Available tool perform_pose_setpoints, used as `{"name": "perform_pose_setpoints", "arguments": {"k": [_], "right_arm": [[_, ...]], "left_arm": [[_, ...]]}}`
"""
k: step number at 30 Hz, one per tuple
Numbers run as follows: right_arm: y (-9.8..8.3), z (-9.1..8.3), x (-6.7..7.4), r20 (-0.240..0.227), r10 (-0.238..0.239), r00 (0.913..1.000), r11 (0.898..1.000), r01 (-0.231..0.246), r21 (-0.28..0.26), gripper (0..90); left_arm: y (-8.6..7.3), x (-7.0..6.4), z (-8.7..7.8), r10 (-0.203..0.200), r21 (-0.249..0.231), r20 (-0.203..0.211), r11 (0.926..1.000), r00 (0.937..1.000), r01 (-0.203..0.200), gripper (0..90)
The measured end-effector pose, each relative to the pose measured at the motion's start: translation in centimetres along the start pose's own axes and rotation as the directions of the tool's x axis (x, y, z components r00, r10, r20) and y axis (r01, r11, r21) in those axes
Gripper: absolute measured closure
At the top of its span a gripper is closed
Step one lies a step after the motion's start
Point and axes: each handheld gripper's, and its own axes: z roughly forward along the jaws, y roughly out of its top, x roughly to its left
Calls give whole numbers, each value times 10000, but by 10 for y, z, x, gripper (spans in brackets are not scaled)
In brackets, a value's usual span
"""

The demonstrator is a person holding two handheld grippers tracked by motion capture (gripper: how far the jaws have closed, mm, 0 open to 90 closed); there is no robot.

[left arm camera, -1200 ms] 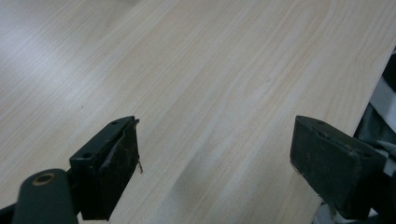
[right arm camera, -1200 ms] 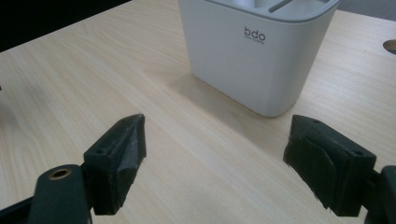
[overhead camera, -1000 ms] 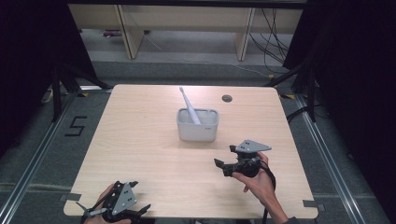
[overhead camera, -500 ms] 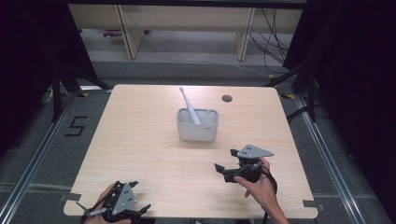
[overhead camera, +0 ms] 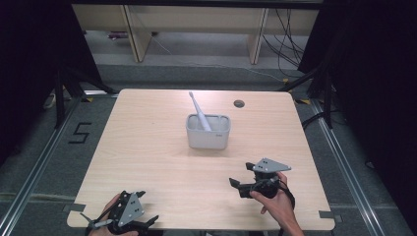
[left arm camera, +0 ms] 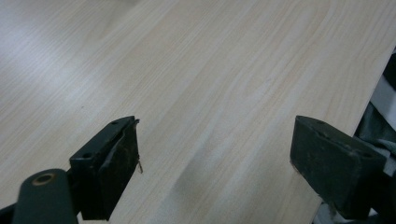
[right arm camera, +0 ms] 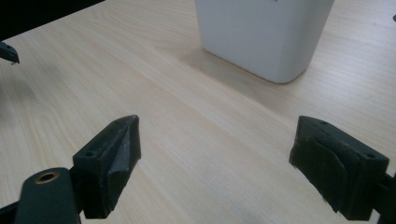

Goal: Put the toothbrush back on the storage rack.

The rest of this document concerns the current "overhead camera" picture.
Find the black metal stand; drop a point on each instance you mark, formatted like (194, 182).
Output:
(327, 98)
(59, 98)

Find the person's right hand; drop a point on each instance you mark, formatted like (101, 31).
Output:
(278, 206)

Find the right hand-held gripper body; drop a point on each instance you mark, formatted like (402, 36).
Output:
(270, 166)

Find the aluminium floor rail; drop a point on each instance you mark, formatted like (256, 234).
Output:
(36, 167)
(347, 173)

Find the white electric toothbrush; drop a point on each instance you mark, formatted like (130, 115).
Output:
(200, 113)

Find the person's left hand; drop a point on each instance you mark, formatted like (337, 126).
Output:
(110, 203)

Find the small purple object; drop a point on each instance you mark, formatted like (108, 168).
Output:
(117, 35)

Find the yellow tape piece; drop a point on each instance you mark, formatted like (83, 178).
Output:
(303, 101)
(89, 99)

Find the black curtain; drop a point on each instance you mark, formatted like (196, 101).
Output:
(377, 82)
(29, 65)

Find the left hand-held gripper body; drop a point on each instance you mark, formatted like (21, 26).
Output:
(129, 209)

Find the grey tape piece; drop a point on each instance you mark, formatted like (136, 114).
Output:
(74, 207)
(329, 216)

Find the grey toothbrush holder box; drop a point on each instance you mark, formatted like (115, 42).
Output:
(208, 139)

